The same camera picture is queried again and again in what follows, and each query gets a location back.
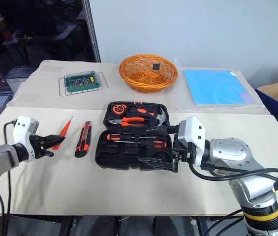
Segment clear plastic sleeve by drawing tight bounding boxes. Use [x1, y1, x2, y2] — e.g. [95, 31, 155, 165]
[171, 65, 265, 111]

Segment green circuit board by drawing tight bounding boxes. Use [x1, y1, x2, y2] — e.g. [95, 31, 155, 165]
[64, 71, 100, 94]

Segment orange black utility knife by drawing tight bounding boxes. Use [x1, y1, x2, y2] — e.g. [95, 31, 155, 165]
[74, 120, 93, 158]

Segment large beige table mat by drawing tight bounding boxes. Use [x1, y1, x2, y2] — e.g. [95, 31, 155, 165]
[0, 106, 278, 217]

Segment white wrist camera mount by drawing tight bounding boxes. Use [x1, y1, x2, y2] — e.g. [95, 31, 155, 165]
[177, 116, 207, 168]
[12, 116, 40, 162]

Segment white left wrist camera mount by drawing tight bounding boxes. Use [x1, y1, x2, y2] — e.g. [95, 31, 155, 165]
[12, 116, 40, 162]

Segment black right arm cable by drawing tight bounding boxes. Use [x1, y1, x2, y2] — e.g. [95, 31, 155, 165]
[188, 161, 278, 190]

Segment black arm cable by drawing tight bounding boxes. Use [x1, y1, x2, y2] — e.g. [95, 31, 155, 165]
[0, 119, 19, 216]
[188, 161, 278, 190]

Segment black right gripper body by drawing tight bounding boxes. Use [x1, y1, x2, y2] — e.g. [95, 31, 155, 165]
[171, 124, 196, 173]

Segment small purple sheet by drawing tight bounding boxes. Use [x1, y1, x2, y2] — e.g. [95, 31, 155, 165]
[239, 92, 255, 105]

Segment orange tweezers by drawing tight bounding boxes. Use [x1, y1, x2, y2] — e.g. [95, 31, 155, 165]
[51, 116, 74, 151]

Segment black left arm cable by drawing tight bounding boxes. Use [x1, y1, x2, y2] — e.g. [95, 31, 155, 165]
[0, 119, 19, 216]

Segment grey metal post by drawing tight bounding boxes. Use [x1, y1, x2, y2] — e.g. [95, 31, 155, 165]
[82, 0, 102, 63]

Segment blue cardboard box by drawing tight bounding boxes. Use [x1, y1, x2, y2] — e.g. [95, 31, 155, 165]
[255, 79, 278, 126]

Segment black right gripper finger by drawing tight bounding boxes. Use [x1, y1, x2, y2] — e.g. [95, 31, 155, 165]
[146, 125, 179, 135]
[137, 157, 178, 173]

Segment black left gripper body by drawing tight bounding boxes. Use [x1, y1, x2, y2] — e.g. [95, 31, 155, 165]
[29, 134, 55, 159]

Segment steel claw hammer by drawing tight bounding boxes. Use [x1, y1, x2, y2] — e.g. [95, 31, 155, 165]
[150, 106, 170, 127]

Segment black plastic tool case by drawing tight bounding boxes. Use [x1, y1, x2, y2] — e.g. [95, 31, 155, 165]
[94, 101, 174, 171]

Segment orange handled pliers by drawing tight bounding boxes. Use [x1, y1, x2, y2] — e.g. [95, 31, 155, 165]
[107, 116, 146, 128]

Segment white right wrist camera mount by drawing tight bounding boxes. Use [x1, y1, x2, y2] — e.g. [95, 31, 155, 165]
[177, 116, 207, 168]

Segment orange black tape measure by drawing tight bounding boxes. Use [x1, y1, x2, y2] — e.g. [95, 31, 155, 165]
[111, 103, 128, 116]

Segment blue paper sheet stack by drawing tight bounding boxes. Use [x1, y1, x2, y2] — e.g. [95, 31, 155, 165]
[183, 68, 255, 107]

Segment orange wicker basket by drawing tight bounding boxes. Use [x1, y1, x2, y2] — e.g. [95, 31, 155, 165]
[118, 54, 179, 94]

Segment long orange black screwdriver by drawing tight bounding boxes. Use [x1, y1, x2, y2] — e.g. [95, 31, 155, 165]
[115, 139, 167, 148]

